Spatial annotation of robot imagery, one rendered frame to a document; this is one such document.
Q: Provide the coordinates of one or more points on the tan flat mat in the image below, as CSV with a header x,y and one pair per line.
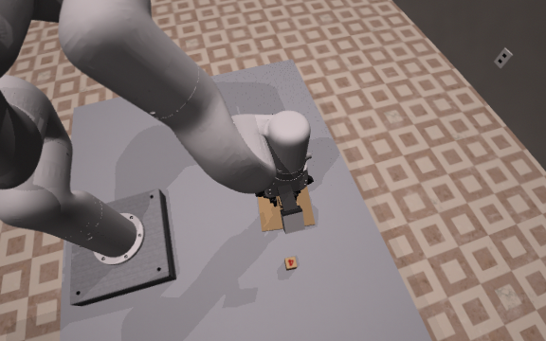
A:
x,y
271,218

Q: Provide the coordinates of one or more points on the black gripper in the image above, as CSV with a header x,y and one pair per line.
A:
x,y
297,185

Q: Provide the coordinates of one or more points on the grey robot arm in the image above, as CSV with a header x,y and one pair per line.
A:
x,y
117,44

